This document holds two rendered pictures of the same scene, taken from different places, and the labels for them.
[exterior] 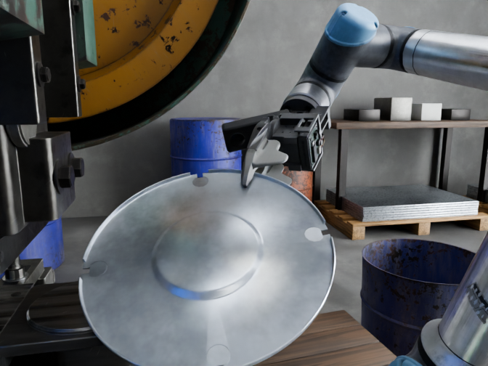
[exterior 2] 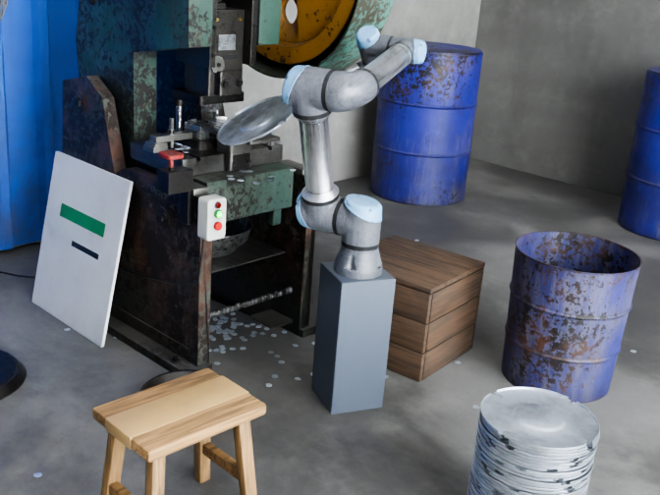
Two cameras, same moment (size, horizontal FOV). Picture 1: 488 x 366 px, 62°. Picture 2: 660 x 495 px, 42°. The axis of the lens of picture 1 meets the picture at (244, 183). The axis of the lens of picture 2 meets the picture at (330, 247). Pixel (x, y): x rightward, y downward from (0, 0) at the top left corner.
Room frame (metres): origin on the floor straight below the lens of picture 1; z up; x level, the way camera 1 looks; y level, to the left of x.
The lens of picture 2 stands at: (-0.95, -2.35, 1.40)
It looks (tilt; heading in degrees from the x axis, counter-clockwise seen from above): 20 degrees down; 54
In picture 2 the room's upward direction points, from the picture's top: 4 degrees clockwise
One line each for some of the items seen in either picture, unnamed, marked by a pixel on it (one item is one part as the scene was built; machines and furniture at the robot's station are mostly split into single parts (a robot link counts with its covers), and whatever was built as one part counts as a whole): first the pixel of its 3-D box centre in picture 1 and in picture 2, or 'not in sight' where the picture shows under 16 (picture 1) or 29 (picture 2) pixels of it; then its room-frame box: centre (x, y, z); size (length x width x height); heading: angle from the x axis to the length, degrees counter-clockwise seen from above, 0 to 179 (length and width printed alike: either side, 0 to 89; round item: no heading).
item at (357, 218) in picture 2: not in sight; (359, 219); (0.57, -0.40, 0.62); 0.13 x 0.12 x 0.14; 119
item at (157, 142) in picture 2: not in sight; (169, 134); (0.24, 0.27, 0.76); 0.17 x 0.06 x 0.10; 12
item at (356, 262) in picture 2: not in sight; (358, 255); (0.57, -0.40, 0.50); 0.15 x 0.15 x 0.10
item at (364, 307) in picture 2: not in sight; (352, 335); (0.57, -0.40, 0.23); 0.18 x 0.18 x 0.45; 77
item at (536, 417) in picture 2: not in sight; (538, 416); (0.59, -1.17, 0.33); 0.29 x 0.29 x 0.01
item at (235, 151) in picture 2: (133, 348); (241, 149); (0.44, 0.13, 0.72); 0.25 x 0.14 x 0.14; 102
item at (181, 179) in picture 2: not in sight; (175, 195); (0.15, 0.01, 0.62); 0.10 x 0.06 x 0.20; 12
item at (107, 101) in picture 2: not in sight; (121, 214); (0.12, 0.39, 0.45); 0.92 x 0.12 x 0.90; 102
